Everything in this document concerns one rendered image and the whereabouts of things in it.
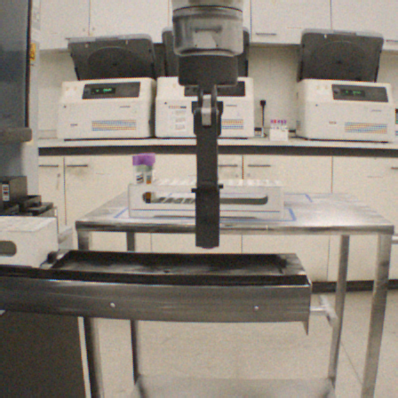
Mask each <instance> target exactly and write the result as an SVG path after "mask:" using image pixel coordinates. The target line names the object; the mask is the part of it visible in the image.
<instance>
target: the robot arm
mask: <svg viewBox="0 0 398 398"><path fill-rule="evenodd" d="M243 2H244V0H171V6H172V32H173V35H172V38H173V48H172V50H173V51H174V53H176V54H179V55H182V56H181V57H178V84H179V86H181V87H189V88H198V90H197V101H192V104H191V108H192V114H193V115H194V135H195V136H196V183H195V186H196V188H190V191H191V193H195V247H197V248H218V247H219V234H220V189H223V183H219V182H218V180H219V136H221V133H222V115H223V113H224V101H217V88H227V87H234V86H236V85H237V82H238V58H236V57H235V56H236V55H239V54H241V53H242V52H243Z"/></svg>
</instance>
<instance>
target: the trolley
mask: <svg viewBox="0 0 398 398"><path fill-rule="evenodd" d="M265 195H266V194H265V193H244V192H220V198H264V196H265ZM157 196H165V197H195V193H191V192H157ZM75 230H76V233H77V244H78V250H92V231H97V232H109V233H126V251H138V244H137V243H136V233H162V235H195V217H160V216H154V217H130V216H129V196H128V190H127V191H125V192H122V193H121V194H120V195H117V196H116V197H115V198H114V199H112V200H110V201H109V202H107V203H104V204H102V205H101V206H100V207H98V208H96V209H95V210H93V211H90V212H89V213H87V214H85V215H83V217H81V218H80V219H78V220H77V221H76V222H75ZM219 235H340V243H339V245H338V271H337V290H336V294H335V308H334V312H335V314H336V316H337V317H338V320H339V323H338V326H336V327H332V338H331V341H330V362H329V365H328V377H327V378H296V379H289V378H281V379H268V378H263V379H247V378H238V379H226V378H184V377H164V376H150V375H143V364H142V352H141V340H140V321H138V320H131V351H132V363H133V383H134V389H133V390H132V392H131V395H130V398H337V397H336V395H335V390H336V378H337V373H338V355H339V353H340V341H341V332H342V328H343V313H344V310H345V297H346V279H347V266H348V255H349V243H350V235H377V236H378V241H377V260H376V265H375V279H374V285H373V297H372V302H371V315H370V329H369V332H368V343H367V349H366V355H365V365H364V367H363V377H362V388H361V398H373V397H374V393H375V386H376V376H377V375H378V362H379V355H380V347H381V342H382V331H383V329H384V317H385V314H386V299H387V285H388V282H389V266H390V263H391V249H392V244H398V234H397V233H396V232H395V231H394V224H393V223H392V222H390V221H389V220H388V219H386V218H385V217H383V216H382V215H380V214H378V213H377V212H375V211H374V210H373V209H371V208H370V207H369V206H367V205H366V203H364V202H363V201H362V200H360V199H359V198H357V197H356V196H354V195H353V194H352V193H309V192H283V218H282V219H257V218H224V217H220V234H219ZM84 343H86V357H87V369H88V371H89V384H90V393H91V398H105V395H104V384H103V381H102V367H101V355H100V336H99V325H98V319H97V318H94V317H84Z"/></svg>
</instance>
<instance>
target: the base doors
mask: <svg viewBox="0 0 398 398"><path fill-rule="evenodd" d="M155 159H156V163H155V170H156V171H155V178H156V179H196V178H188V177H187V175H191V173H196V155H156V156H155ZM38 164H54V165H57V164H58V165H59V167H47V166H40V167H38V174H39V195H42V202H46V203H54V207H56V206H58V210H59V225H61V226H65V225H67V226H72V230H73V232H74V233H73V240H74V250H78V244H77V233H76V230H75V222H76V221H77V220H78V219H80V218H81V217H83V215H85V214H87V213H89V212H90V211H93V210H95V209H96V208H98V207H100V206H101V205H102V204H104V203H107V202H109V201H110V200H112V199H114V198H115V197H116V196H117V195H120V194H121V193H122V192H125V191H127V190H128V185H129V183H131V182H132V181H134V178H133V166H132V155H125V156H73V157H65V156H38ZM70 164H71V165H86V164H87V165H88V167H67V165H70ZM219 164H237V167H219V179H265V180H280V181H281V182H282V183H283V192H309V193H352V194H353V195H354V196H356V197H357V198H359V199H360V200H362V201H363V202H364V203H366V205H367V206H369V207H370V208H371V209H373V210H374V211H375V212H377V213H378V214H380V215H382V216H383V217H385V218H386V219H388V220H389V221H390V222H392V223H393V224H394V231H395V232H396V233H397V234H398V169H391V167H392V166H393V167H398V158H369V157H332V164H331V157H328V156H277V155H244V156H242V155H219ZM248 164H271V167H248ZM94 172H106V173H111V176H101V175H94ZM58 173H60V177H59V190H57V189H56V186H57V180H58ZM64 174H65V175H64ZM236 174H237V175H239V178H236V177H235V175H236ZM247 174H250V177H249V178H248V177H247V176H246V175H247ZM365 175H369V176H385V178H384V179H366V178H365ZM331 183H332V191H331ZM65 199H66V202H65ZM329 238H330V244H329ZM377 241H378V236H377V235H350V243H349V255H348V266H347V279H346V280H347V281H357V280H374V279H375V265H376V260H377ZM136 243H137V244H138V251H142V252H198V253H241V243H242V236H241V235H220V236H219V247H218V248H214V249H210V250H206V249H202V248H197V247H195V235H162V233H136ZM339 243H340V235H243V249H242V253H263V252H275V253H277V252H279V253H296V254H297V256H298V258H299V259H300V261H301V263H302V265H303V268H304V270H305V271H306V274H307V276H308V278H309V280H310V282H320V281H321V282H326V281H327V282H336V281H337V271H338V245H339ZM92 249H93V250H102V251H126V233H109V232H97V231H92ZM327 266H328V271H327ZM390 279H398V244H392V249H391V263H390V266H389V280H390Z"/></svg>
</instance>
